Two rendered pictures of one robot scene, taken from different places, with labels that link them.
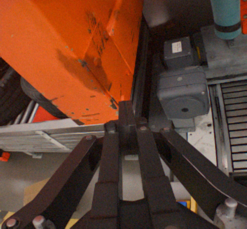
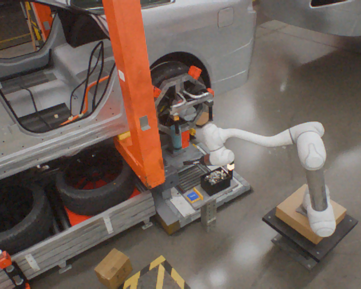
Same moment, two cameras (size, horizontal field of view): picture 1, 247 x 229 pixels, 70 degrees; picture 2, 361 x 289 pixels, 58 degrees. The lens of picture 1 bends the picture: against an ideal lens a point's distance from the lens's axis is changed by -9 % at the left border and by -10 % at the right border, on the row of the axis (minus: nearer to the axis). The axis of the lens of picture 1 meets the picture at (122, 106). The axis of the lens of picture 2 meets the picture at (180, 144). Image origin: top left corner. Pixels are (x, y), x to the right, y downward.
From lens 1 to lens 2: 228 cm
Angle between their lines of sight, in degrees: 48
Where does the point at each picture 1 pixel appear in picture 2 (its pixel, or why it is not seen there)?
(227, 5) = (179, 141)
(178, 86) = (168, 173)
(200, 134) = (176, 198)
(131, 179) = (153, 235)
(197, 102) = (176, 176)
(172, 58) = not seen: hidden behind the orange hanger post
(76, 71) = (161, 163)
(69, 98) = (153, 174)
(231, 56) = (175, 160)
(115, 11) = not seen: hidden behind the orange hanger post
